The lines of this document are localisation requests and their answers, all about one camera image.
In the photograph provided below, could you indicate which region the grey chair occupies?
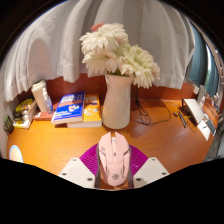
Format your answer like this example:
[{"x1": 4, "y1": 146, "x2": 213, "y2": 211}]
[{"x1": 204, "y1": 113, "x2": 224, "y2": 163}]

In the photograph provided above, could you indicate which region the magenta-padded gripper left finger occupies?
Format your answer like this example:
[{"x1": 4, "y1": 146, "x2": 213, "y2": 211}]
[{"x1": 58, "y1": 143, "x2": 100, "y2": 189}]

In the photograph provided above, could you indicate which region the round printed mouse pad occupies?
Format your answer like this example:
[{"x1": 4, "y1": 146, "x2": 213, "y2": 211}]
[{"x1": 8, "y1": 144, "x2": 24, "y2": 164}]

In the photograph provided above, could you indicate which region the clear spray bottle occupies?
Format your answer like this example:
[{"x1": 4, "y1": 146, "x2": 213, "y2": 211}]
[{"x1": 42, "y1": 87, "x2": 55, "y2": 115}]

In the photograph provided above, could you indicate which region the red-brown book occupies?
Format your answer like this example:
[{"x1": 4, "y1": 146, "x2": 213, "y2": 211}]
[{"x1": 33, "y1": 110, "x2": 54, "y2": 122}]

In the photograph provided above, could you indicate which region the black cable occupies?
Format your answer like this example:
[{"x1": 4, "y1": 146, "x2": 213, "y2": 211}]
[{"x1": 130, "y1": 84, "x2": 183, "y2": 126}]

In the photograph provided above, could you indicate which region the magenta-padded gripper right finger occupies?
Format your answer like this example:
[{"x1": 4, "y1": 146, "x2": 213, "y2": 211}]
[{"x1": 128, "y1": 144, "x2": 170, "y2": 189}]

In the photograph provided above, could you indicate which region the window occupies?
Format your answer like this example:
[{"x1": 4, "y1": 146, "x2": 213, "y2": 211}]
[{"x1": 184, "y1": 23, "x2": 223, "y2": 101}]

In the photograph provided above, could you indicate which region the pink computer mouse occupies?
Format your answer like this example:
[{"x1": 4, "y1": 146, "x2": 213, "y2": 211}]
[{"x1": 96, "y1": 130, "x2": 132, "y2": 187}]

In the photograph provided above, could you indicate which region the white tumbler cup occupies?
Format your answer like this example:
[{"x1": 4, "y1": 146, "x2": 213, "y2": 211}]
[{"x1": 30, "y1": 79, "x2": 49, "y2": 113}]

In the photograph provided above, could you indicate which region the dark mug with green inside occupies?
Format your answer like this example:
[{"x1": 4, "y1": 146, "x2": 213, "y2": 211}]
[{"x1": 3, "y1": 114, "x2": 15, "y2": 136}]

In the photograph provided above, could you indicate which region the white paper sheet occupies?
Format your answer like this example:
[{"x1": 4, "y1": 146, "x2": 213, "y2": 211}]
[{"x1": 197, "y1": 119, "x2": 212, "y2": 142}]

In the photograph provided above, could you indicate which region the white flower bouquet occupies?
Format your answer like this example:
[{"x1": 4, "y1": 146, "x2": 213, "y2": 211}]
[{"x1": 79, "y1": 22, "x2": 161, "y2": 90}]

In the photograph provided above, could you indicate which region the white ceramic vase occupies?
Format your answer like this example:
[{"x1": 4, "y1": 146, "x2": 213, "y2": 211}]
[{"x1": 101, "y1": 73, "x2": 135, "y2": 130}]

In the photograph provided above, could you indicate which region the black pen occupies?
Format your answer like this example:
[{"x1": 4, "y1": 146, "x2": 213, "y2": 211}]
[{"x1": 177, "y1": 110, "x2": 188, "y2": 129}]

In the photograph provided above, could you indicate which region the white curtain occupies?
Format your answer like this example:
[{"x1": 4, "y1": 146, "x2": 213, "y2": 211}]
[{"x1": 1, "y1": 0, "x2": 196, "y2": 103}]

